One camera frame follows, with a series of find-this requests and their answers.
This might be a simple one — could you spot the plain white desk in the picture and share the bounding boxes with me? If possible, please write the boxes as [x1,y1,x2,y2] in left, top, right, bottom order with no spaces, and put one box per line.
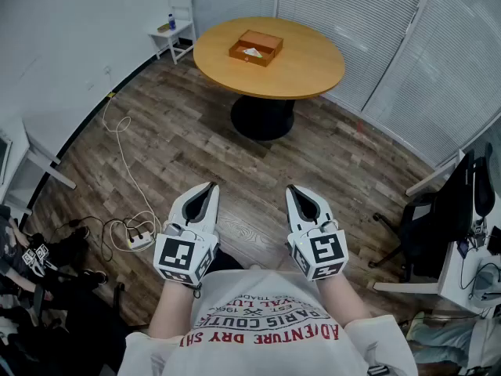
[0,114,77,215]

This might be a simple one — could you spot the brown wooden tray box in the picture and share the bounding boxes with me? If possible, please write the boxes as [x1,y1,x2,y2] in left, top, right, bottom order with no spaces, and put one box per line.
[228,29,284,68]

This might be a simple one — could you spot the black cable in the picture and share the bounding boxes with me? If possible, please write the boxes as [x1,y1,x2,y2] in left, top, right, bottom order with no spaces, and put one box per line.
[50,215,157,264]

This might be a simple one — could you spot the white window blinds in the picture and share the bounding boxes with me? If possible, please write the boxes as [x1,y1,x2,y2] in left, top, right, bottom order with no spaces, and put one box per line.
[186,0,501,168]

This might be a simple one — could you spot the black office chair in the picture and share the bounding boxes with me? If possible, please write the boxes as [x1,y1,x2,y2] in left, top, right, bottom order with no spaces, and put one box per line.
[472,142,496,217]
[367,150,477,282]

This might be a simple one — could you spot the person's left forearm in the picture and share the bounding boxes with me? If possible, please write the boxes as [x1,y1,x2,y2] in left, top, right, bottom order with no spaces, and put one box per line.
[147,277,204,338]

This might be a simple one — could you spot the black table pedestal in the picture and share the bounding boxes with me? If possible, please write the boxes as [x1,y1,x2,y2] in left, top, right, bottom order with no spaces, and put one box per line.
[229,94,296,142]

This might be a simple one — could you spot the white desk with devices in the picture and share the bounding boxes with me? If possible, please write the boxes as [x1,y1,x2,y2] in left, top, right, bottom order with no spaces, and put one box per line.
[373,146,501,317]

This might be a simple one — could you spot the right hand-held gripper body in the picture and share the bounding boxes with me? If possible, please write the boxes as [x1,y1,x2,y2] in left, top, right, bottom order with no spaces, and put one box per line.
[287,217,350,283]

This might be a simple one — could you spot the white wooden chair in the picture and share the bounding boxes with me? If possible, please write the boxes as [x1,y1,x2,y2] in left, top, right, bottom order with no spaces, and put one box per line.
[147,0,197,65]

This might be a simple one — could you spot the person's right forearm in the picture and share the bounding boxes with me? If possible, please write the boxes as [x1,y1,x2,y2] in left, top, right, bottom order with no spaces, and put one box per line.
[315,274,371,328]

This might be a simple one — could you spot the white power strip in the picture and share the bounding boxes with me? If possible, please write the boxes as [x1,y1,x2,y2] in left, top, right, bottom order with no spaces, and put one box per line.
[128,231,155,251]

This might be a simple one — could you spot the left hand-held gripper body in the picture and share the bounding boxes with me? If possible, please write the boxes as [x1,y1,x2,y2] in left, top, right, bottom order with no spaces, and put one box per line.
[153,220,221,287]

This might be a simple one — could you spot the person's white printed t-shirt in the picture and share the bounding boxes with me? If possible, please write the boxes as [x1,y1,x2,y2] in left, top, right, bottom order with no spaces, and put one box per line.
[117,268,420,376]

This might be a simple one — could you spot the white cable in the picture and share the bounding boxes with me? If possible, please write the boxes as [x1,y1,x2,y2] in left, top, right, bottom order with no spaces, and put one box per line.
[102,91,163,252]

